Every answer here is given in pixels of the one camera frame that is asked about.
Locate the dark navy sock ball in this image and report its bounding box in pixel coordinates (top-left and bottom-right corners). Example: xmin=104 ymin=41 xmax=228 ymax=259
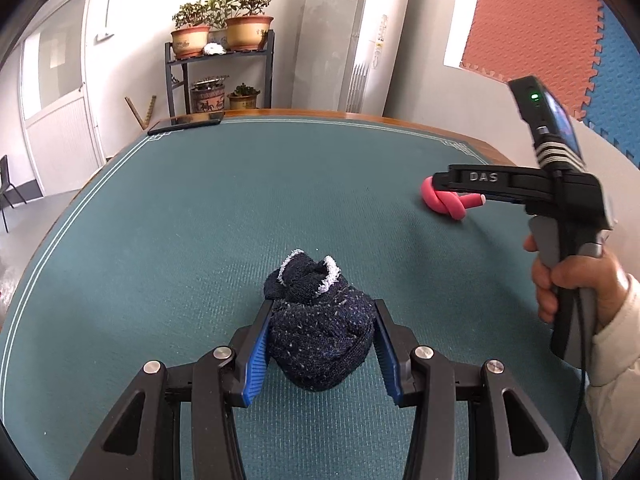
xmin=264 ymin=249 xmax=376 ymax=392

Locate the cream right sleeve forearm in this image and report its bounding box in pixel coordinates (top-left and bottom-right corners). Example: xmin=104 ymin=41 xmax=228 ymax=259
xmin=587 ymin=276 xmax=640 ymax=479

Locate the person's right hand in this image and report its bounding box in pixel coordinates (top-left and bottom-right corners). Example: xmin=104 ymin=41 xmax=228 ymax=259
xmin=524 ymin=235 xmax=632 ymax=330

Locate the green table mat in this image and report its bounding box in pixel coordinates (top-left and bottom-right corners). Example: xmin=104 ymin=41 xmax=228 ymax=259
xmin=0 ymin=115 xmax=601 ymax=480

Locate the black chair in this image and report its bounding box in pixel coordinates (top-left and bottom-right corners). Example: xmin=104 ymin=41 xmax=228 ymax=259
xmin=0 ymin=155 xmax=27 ymax=209

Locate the white standing air conditioner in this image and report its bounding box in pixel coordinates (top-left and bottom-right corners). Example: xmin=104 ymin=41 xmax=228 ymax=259
xmin=292 ymin=0 xmax=409 ymax=116

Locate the wooden folding ruler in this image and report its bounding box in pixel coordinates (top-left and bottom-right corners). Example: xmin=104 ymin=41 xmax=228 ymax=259
xmin=124 ymin=94 xmax=158 ymax=132

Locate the black smartphone on table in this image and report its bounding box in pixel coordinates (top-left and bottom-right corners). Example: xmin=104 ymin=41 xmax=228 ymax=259
xmin=146 ymin=110 xmax=224 ymax=136

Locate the small lower potted plant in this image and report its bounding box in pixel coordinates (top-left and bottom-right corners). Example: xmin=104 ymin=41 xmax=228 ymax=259
xmin=228 ymin=82 xmax=260 ymax=110

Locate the brown decorated lower pot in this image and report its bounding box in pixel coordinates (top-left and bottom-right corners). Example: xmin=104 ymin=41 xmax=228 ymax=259
xmin=190 ymin=76 xmax=227 ymax=113

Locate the right potted plant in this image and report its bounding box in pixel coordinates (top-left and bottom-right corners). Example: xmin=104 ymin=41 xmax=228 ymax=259
xmin=226 ymin=0 xmax=273 ymax=51

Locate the black metal plant shelf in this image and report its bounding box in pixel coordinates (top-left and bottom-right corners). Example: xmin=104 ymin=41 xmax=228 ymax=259
xmin=162 ymin=29 xmax=277 ymax=120

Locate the white door with window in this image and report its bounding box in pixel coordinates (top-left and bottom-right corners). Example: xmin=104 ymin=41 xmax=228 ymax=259
xmin=18 ymin=0 xmax=105 ymax=195

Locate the white ornament on shelf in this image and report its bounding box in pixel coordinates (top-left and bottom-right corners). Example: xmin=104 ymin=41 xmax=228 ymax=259
xmin=203 ymin=42 xmax=227 ymax=56

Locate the left potted plant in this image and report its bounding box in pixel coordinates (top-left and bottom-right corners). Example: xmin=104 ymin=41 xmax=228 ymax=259
xmin=171 ymin=0 xmax=210 ymax=60

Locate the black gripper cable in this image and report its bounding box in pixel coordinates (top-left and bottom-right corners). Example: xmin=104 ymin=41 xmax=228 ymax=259
xmin=563 ymin=278 xmax=591 ymax=461

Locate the blue foam wall mat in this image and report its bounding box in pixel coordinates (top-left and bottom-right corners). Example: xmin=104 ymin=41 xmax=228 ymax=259
xmin=582 ymin=4 xmax=640 ymax=167

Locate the red foam wall mat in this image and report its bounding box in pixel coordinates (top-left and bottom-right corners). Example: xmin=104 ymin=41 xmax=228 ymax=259
xmin=460 ymin=0 xmax=604 ymax=120

